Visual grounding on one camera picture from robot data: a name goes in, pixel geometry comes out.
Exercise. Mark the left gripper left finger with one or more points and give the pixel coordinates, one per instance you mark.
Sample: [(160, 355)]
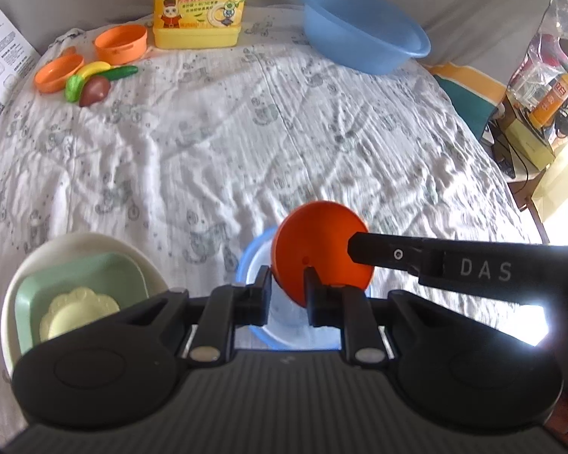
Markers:
[(219, 315)]

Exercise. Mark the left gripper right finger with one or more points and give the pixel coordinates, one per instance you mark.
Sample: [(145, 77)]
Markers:
[(348, 309)]

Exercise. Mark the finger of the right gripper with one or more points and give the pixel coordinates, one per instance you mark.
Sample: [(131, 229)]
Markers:
[(407, 254)]

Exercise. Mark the blue translucent bowl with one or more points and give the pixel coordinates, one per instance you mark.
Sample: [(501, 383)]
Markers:
[(288, 326)]

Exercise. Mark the small orange-red bowl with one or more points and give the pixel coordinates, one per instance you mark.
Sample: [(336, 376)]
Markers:
[(316, 235)]

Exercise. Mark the green square plate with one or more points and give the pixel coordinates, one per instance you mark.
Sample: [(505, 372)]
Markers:
[(110, 273)]

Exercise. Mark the yellow scalloped small plate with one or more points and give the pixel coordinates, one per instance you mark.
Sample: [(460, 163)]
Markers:
[(73, 310)]

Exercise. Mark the white round plate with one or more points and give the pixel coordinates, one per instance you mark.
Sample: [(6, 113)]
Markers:
[(64, 249)]

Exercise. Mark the yellow box in background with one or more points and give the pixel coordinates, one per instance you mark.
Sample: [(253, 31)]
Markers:
[(524, 138)]

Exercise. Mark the white patterned cloth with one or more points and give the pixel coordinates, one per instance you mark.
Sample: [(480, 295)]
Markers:
[(203, 150)]

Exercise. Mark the orange bottle in background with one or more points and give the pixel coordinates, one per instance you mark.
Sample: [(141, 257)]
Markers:
[(550, 103)]

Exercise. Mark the clear plastic bag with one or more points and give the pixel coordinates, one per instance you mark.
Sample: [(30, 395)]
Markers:
[(546, 58)]

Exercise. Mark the large blue plastic basin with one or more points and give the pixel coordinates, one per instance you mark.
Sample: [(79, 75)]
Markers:
[(370, 36)]

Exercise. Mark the grey teal striped cushion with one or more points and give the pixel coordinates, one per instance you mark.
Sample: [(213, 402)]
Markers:
[(454, 19)]

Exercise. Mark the brown toy fruit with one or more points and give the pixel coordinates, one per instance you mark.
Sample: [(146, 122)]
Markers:
[(94, 91)]

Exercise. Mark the green toy cucumber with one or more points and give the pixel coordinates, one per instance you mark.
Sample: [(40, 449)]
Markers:
[(119, 73)]

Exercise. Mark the light green toy vegetable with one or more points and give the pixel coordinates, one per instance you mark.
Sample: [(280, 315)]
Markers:
[(73, 88)]

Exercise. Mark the yellow toy banana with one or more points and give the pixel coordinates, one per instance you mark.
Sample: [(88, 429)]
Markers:
[(92, 68)]

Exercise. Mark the orange toy pot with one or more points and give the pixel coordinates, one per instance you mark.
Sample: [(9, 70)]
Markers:
[(122, 44)]

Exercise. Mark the orange toy pan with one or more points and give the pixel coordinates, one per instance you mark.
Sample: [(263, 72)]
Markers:
[(53, 76)]

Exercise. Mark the yellow dish soap jug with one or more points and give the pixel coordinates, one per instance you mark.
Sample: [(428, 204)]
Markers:
[(197, 24)]

